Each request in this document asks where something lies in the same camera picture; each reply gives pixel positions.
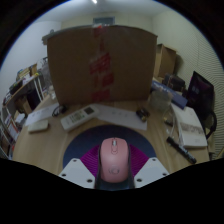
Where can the white remote control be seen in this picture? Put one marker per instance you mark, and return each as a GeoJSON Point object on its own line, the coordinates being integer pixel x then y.
{"type": "Point", "coordinates": [79, 117]}

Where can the small brown cardboard box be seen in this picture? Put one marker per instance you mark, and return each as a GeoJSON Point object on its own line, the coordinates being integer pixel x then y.
{"type": "Point", "coordinates": [165, 61]}

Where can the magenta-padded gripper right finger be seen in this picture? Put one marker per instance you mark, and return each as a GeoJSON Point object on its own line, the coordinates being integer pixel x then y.
{"type": "Point", "coordinates": [150, 170]}

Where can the large brown cardboard box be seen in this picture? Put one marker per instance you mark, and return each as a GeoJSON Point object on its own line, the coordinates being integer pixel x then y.
{"type": "Point", "coordinates": [100, 63]}

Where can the black computer tower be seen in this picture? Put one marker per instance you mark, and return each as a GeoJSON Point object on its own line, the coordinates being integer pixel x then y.
{"type": "Point", "coordinates": [33, 98]}

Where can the white bookshelf unit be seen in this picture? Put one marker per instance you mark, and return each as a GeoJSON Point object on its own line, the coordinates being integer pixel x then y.
{"type": "Point", "coordinates": [6, 130]}

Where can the black marker pen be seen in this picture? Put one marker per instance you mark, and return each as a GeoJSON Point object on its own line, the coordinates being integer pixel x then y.
{"type": "Point", "coordinates": [181, 150]}

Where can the blue flat box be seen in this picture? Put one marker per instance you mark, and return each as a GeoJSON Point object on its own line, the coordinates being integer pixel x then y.
{"type": "Point", "coordinates": [178, 98]}

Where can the small black gadget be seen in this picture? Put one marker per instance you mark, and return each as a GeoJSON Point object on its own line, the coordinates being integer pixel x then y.
{"type": "Point", "coordinates": [142, 114]}

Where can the ceiling tube light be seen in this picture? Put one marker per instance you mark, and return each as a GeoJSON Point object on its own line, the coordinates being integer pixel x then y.
{"type": "Point", "coordinates": [94, 1]}

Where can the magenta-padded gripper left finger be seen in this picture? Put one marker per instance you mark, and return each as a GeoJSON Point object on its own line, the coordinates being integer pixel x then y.
{"type": "Point", "coordinates": [78, 171]}

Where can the grey door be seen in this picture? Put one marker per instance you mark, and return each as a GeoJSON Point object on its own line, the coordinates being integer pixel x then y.
{"type": "Point", "coordinates": [104, 20]}

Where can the pink computer mouse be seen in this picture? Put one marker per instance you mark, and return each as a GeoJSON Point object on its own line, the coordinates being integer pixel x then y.
{"type": "Point", "coordinates": [114, 163]}

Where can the blue mouse pad, black wrist rest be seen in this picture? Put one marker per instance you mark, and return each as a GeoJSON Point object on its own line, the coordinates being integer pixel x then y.
{"type": "Point", "coordinates": [86, 140]}

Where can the white open book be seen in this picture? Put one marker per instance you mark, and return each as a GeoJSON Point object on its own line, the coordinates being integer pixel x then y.
{"type": "Point", "coordinates": [190, 128]}

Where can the wooden side desk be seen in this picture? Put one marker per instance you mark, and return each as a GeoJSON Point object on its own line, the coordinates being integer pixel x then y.
{"type": "Point", "coordinates": [23, 86]}

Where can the white paper sheet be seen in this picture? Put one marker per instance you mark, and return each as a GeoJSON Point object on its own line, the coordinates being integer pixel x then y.
{"type": "Point", "coordinates": [40, 114]}
{"type": "Point", "coordinates": [123, 116]}

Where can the black computer monitor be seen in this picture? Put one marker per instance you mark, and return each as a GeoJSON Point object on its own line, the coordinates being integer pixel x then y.
{"type": "Point", "coordinates": [200, 93]}

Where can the brown cardboard box under desk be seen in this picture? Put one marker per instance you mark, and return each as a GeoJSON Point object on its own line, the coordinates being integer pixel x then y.
{"type": "Point", "coordinates": [22, 105]}

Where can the clear plastic container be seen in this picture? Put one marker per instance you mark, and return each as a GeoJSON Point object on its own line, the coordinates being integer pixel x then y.
{"type": "Point", "coordinates": [160, 100]}

